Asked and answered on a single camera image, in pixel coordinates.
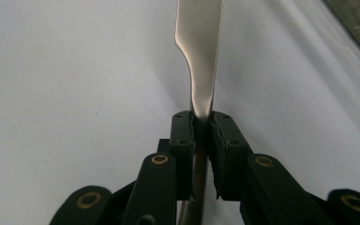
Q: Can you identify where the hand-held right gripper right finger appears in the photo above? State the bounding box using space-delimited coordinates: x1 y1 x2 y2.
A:
207 111 254 202

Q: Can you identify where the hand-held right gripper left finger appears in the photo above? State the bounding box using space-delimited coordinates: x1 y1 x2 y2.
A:
157 110 198 202

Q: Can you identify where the steel table knife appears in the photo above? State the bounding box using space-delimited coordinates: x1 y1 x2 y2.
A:
173 0 226 225

